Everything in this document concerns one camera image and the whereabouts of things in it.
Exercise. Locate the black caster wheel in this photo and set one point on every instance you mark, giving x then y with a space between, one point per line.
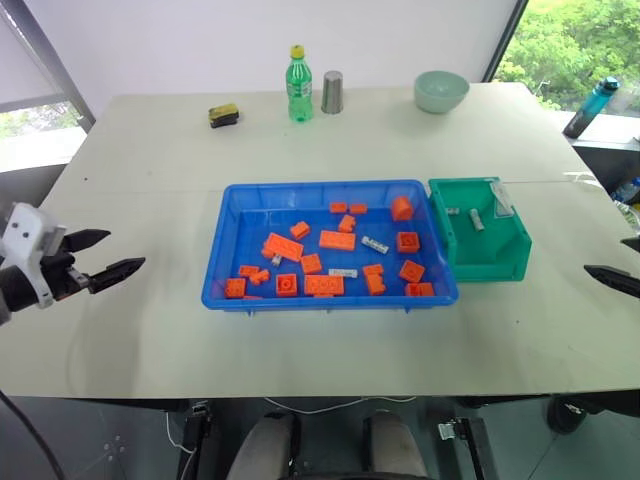
572 415

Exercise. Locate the green soda bottle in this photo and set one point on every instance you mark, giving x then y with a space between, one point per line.
299 85

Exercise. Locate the clear label card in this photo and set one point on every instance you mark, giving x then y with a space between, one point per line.
502 201

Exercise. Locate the small orange block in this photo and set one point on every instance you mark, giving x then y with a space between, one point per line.
300 229

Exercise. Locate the yellow black eraser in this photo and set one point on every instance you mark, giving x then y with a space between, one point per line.
224 116

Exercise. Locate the pale green bowl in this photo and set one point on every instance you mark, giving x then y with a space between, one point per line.
441 92

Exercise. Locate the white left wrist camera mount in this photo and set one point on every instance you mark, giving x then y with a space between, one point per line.
26 229

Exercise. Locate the square orange block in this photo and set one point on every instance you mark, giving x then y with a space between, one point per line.
235 288
412 270
408 242
286 285
311 263

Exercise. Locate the blue plastic tray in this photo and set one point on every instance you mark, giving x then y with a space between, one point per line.
235 235

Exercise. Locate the long orange block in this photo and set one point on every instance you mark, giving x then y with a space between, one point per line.
337 240
284 246
324 285

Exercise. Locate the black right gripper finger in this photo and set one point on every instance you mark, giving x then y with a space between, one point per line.
632 242
615 281

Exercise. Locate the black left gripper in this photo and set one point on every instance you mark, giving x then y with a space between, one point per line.
62 280

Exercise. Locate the white roller blind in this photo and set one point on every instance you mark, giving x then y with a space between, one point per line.
25 55

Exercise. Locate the green plastic bin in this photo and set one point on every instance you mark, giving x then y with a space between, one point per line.
487 260

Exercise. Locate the clear plastic bottles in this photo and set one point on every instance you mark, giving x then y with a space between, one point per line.
626 192

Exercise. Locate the stainless steel cup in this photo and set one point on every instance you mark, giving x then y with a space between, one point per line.
332 92

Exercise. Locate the orange stepped block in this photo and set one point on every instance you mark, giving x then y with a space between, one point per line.
347 224
252 274
374 280

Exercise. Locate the blue black water bottle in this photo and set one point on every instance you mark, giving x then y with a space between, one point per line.
590 107

